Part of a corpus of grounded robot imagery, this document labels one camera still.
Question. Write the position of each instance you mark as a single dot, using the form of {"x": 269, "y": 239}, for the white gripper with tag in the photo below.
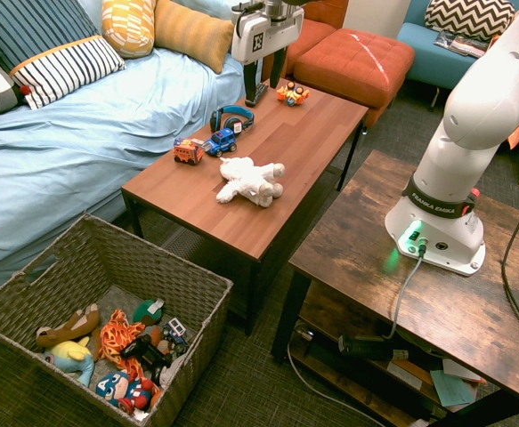
{"x": 263, "y": 37}

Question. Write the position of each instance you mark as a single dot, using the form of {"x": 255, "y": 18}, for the white stuffed toy animal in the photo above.
{"x": 248, "y": 180}

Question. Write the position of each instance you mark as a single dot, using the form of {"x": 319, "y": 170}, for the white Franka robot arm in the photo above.
{"x": 477, "y": 98}

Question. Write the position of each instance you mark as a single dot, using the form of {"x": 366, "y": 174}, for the blue toy car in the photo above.
{"x": 221, "y": 141}

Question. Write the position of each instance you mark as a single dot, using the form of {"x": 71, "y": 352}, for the orange toy bus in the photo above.
{"x": 188, "y": 152}

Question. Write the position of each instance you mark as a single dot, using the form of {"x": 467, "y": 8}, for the grey woven wicker basket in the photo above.
{"x": 121, "y": 267}

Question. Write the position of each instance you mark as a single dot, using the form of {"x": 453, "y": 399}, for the small white blue toy truck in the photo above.
{"x": 175, "y": 330}

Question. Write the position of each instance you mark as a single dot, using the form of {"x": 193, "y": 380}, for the black toy controller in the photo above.
{"x": 141, "y": 349}

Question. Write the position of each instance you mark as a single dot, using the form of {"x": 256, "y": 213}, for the black remote control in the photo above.
{"x": 259, "y": 93}

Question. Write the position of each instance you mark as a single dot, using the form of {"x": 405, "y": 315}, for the blue black headphones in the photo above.
{"x": 234, "y": 111}

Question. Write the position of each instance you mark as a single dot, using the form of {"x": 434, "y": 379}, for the small orange ottoman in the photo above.
{"x": 314, "y": 33}

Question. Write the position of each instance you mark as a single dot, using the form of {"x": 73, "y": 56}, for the reddish wood coffee table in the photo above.
{"x": 277, "y": 147}

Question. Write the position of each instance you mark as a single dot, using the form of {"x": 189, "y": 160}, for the mustard rectangular pillow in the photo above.
{"x": 194, "y": 33}

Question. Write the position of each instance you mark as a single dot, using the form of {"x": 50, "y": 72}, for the large orange tufted ottoman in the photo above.
{"x": 352, "y": 62}

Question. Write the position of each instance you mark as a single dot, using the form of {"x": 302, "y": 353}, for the yellow white patterned pillow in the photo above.
{"x": 127, "y": 26}

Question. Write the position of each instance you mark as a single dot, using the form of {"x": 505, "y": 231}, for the teal blue sofa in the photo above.
{"x": 424, "y": 58}

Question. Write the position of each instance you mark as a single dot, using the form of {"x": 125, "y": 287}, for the stack of magazines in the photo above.
{"x": 461, "y": 44}

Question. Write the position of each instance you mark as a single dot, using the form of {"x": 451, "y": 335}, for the bed with light blue sheet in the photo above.
{"x": 76, "y": 147}

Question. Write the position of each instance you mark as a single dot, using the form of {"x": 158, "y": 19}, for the white navy striped pillow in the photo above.
{"x": 63, "y": 69}

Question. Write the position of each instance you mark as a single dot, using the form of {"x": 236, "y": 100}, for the black white chevron pillow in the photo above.
{"x": 468, "y": 18}

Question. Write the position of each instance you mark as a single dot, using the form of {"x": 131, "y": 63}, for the dark blue striped pillow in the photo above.
{"x": 32, "y": 26}

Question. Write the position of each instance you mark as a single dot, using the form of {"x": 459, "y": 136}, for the green round plush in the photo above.
{"x": 145, "y": 311}

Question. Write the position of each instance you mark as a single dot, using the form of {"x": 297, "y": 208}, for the black power adapter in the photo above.
{"x": 366, "y": 347}

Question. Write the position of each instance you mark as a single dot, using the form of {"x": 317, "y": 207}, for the rustic brown side table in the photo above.
{"x": 441, "y": 311}

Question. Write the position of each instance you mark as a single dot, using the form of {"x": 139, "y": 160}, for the orange flame pattern plush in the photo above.
{"x": 116, "y": 338}

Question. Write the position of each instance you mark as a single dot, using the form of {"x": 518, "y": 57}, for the brown sloth plush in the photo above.
{"x": 70, "y": 329}

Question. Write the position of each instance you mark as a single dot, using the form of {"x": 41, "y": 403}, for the yellow blue pony plush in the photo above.
{"x": 74, "y": 358}

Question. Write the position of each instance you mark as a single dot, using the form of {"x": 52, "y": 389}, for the Captain America plush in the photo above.
{"x": 116, "y": 387}

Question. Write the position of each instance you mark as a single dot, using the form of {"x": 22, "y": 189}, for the white paper sheets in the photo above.
{"x": 459, "y": 369}

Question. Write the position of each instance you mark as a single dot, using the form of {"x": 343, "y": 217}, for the teal paper envelope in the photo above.
{"x": 452, "y": 389}

